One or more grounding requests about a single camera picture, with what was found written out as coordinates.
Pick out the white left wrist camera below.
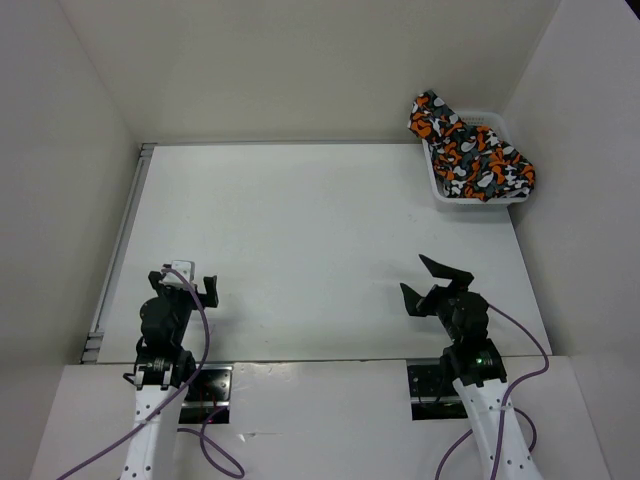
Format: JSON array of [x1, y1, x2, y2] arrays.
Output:
[[160, 260, 195, 289]]

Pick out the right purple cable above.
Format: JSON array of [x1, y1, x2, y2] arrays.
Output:
[[433, 302, 551, 480]]

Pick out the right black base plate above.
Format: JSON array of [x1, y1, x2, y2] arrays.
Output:
[[406, 359, 467, 421]]

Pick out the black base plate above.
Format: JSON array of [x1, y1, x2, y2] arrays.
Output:
[[406, 359, 467, 421], [179, 364, 233, 426]]

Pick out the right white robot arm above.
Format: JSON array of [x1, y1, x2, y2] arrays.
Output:
[[400, 254, 550, 479]]

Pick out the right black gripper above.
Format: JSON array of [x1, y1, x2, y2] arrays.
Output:
[[399, 254, 473, 342]]

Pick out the orange camouflage shorts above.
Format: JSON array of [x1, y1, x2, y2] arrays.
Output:
[[408, 90, 536, 203]]

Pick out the aluminium table rail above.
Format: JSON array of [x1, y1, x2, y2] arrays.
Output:
[[79, 143, 156, 364]]

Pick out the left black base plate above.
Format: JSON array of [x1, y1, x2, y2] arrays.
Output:
[[179, 364, 233, 426]]

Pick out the white plastic basket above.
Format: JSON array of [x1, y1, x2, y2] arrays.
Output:
[[422, 110, 535, 207]]

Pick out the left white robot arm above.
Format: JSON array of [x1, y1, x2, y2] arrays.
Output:
[[121, 260, 218, 479]]

